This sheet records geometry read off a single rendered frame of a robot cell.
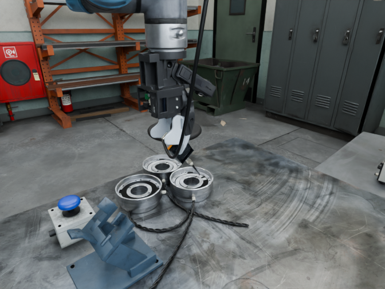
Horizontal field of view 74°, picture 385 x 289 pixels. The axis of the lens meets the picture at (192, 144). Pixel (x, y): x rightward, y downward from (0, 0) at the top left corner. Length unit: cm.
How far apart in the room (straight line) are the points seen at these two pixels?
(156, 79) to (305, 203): 43
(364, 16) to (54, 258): 306
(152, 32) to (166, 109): 13
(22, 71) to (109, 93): 128
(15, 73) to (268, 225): 375
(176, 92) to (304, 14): 303
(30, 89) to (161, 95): 364
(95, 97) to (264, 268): 420
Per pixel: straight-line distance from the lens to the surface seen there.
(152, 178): 64
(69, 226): 54
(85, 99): 446
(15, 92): 405
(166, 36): 47
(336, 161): 118
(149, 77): 49
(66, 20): 433
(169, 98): 48
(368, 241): 62
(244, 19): 458
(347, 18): 323
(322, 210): 66
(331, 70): 327
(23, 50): 400
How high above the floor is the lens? 117
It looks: 25 degrees down
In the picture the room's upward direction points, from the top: straight up
